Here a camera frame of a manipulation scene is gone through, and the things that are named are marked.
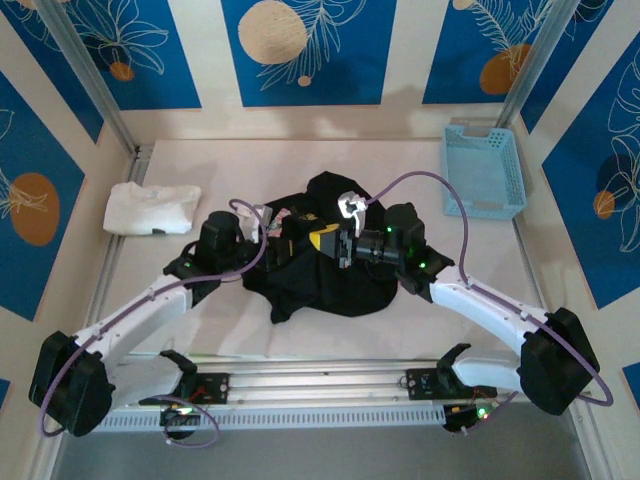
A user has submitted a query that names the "black printed t-shirt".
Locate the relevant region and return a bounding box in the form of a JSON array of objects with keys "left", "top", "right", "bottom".
[{"left": 242, "top": 170, "right": 401, "bottom": 325}]

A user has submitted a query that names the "folded white t-shirt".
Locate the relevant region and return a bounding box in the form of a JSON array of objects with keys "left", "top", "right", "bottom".
[{"left": 102, "top": 182, "right": 203, "bottom": 236}]

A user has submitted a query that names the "white table cover sheet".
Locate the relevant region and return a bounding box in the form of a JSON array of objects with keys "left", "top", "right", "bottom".
[{"left": 79, "top": 138, "right": 559, "bottom": 362}]

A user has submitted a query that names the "light blue plastic basket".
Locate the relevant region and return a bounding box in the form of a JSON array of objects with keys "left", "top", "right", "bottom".
[{"left": 439, "top": 125, "right": 529, "bottom": 221}]

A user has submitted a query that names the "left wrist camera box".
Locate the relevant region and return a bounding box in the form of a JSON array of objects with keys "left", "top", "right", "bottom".
[{"left": 237, "top": 202, "right": 274, "bottom": 244}]

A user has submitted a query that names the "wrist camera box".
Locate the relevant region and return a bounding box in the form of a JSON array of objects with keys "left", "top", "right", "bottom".
[
  {"left": 237, "top": 202, "right": 274, "bottom": 244},
  {"left": 337, "top": 191, "right": 369, "bottom": 236}
]

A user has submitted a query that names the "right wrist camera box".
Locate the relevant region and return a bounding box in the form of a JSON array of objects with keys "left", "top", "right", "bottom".
[{"left": 337, "top": 191, "right": 369, "bottom": 236}]

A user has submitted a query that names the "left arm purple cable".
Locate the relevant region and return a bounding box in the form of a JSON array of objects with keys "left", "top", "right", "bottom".
[{"left": 38, "top": 198, "right": 266, "bottom": 450}]

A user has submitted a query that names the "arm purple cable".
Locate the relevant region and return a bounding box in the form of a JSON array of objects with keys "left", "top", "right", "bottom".
[
  {"left": 364, "top": 170, "right": 615, "bottom": 436},
  {"left": 38, "top": 198, "right": 266, "bottom": 450}
]

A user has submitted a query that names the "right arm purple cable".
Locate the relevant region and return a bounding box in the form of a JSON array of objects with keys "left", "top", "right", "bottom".
[{"left": 364, "top": 170, "right": 615, "bottom": 436}]

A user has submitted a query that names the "wide aluminium frame rail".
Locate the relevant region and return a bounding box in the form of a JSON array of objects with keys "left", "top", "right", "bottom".
[{"left": 42, "top": 357, "right": 596, "bottom": 414}]

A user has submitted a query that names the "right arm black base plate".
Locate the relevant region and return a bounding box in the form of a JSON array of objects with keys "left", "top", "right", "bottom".
[{"left": 405, "top": 367, "right": 499, "bottom": 401}]

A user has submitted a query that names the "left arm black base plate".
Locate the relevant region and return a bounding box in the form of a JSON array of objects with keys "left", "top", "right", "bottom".
[{"left": 138, "top": 372, "right": 231, "bottom": 406}]

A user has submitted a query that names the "white slotted cable duct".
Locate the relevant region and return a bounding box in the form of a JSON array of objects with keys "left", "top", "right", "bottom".
[{"left": 63, "top": 405, "right": 451, "bottom": 434}]

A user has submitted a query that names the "left aluminium frame post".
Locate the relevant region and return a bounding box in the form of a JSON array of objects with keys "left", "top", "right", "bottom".
[{"left": 35, "top": 0, "right": 141, "bottom": 157}]

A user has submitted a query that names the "aluminium frame post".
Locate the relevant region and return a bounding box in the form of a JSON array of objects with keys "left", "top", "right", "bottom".
[
  {"left": 35, "top": 0, "right": 141, "bottom": 157},
  {"left": 499, "top": 0, "right": 576, "bottom": 121}
]

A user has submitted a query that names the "right aluminium frame post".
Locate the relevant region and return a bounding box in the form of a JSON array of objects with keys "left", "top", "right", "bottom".
[{"left": 499, "top": 0, "right": 576, "bottom": 121}]

